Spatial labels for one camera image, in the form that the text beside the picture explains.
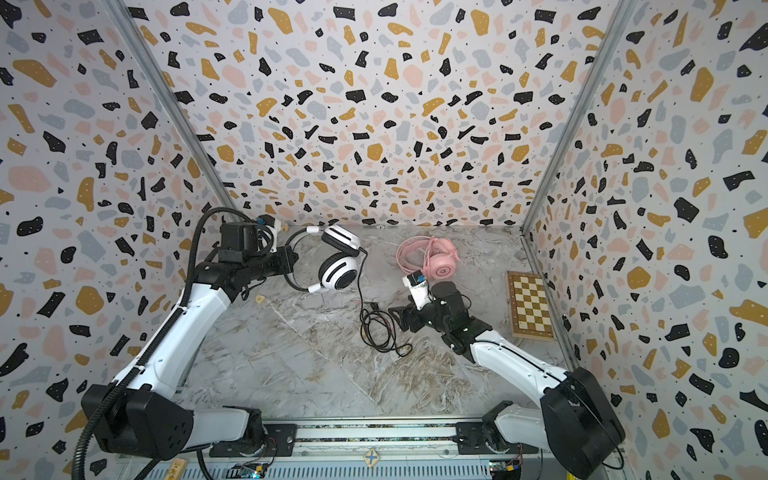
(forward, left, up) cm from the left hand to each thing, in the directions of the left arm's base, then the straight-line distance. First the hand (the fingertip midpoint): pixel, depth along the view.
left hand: (297, 250), depth 78 cm
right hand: (-9, -25, -10) cm, 29 cm away
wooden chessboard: (-5, -68, -25) cm, 72 cm away
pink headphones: (+14, -39, -20) cm, 46 cm away
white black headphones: (-9, -12, +4) cm, 16 cm away
